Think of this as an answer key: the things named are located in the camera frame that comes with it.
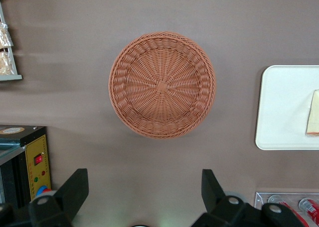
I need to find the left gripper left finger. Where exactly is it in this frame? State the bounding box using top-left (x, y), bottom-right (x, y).
top-left (28, 168), bottom-right (90, 227)

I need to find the black food warmer machine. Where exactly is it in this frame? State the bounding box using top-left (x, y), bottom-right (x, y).
top-left (0, 124), bottom-right (52, 209)

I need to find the grey wire snack tray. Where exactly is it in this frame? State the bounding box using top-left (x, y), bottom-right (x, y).
top-left (0, 0), bottom-right (23, 82)

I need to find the red cola bottle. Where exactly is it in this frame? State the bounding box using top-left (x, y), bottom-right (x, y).
top-left (298, 198), bottom-right (319, 221)
top-left (268, 194), bottom-right (309, 227)

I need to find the clear bag of crackers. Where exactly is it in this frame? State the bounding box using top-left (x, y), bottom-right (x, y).
top-left (0, 51), bottom-right (14, 76)
top-left (0, 22), bottom-right (13, 48)

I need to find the beige plastic tray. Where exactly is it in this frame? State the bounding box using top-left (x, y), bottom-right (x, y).
top-left (255, 65), bottom-right (319, 151)

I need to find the brown round wicker basket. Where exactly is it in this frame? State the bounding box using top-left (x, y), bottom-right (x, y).
top-left (108, 31), bottom-right (216, 139)

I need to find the triangular sandwich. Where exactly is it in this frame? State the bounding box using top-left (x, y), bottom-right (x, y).
top-left (306, 89), bottom-right (319, 137)

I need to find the clear acrylic bottle rack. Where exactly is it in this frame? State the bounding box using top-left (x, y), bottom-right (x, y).
top-left (254, 191), bottom-right (319, 227)

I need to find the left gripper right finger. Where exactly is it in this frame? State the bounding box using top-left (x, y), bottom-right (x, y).
top-left (191, 169), bottom-right (260, 227)

